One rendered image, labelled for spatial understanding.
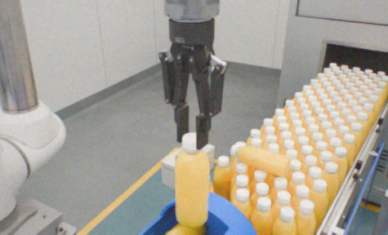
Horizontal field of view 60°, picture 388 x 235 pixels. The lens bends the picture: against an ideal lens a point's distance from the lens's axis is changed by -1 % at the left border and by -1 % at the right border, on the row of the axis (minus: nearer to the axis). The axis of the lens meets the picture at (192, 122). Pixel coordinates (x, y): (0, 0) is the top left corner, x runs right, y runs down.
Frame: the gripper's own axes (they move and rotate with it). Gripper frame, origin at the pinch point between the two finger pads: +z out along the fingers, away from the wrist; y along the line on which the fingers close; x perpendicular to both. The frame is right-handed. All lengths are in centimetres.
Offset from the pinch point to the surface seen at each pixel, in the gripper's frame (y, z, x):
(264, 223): 6, 43, 27
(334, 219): 21, 58, 59
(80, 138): -242, 148, 131
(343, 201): 21, 58, 71
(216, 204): 1.4, 23.6, 7.6
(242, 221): 7.8, 26.3, 8.7
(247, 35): -203, 90, 420
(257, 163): -4, 33, 42
